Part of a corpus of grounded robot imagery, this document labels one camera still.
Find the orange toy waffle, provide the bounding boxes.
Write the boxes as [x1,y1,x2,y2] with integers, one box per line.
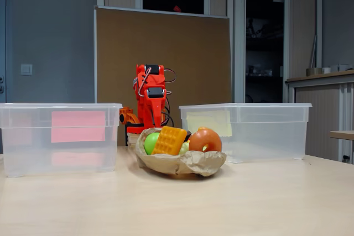
[151,125,188,156]

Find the green toy apple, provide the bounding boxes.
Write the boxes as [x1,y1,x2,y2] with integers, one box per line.
[143,132,160,156]

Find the brown toy donut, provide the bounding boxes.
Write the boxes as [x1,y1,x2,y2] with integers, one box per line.
[188,128,223,153]

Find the yellow-green sticky note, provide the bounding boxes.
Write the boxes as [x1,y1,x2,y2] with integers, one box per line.
[186,110,233,137]

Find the pink sticky note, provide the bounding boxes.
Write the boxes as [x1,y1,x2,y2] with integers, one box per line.
[51,111,107,143]

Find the clear plastic bin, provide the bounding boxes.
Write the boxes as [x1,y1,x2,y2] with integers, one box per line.
[179,102,313,164]
[0,102,123,178]

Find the orange printed clamp part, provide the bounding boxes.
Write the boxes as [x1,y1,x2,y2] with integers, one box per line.
[119,106,142,126]

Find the wooden base block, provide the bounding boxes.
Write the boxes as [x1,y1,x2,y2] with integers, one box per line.
[126,132,144,146]

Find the brown cork board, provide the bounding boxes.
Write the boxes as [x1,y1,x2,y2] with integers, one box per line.
[93,6,232,146]

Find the crumpled brown paper bag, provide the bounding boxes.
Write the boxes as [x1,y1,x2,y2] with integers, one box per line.
[135,127,227,177]

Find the brown tape roll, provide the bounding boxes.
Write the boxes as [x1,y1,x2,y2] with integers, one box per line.
[306,67,323,77]

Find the grey roller-door cabinet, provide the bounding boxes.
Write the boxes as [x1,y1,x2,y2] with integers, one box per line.
[285,70,354,164]

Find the white cups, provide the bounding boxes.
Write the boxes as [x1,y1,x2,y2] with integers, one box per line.
[322,64,354,74]

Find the beige side table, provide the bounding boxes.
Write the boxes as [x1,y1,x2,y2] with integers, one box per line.
[329,130,354,141]

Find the black base cable bundle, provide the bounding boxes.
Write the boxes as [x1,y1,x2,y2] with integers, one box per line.
[161,96,175,129]

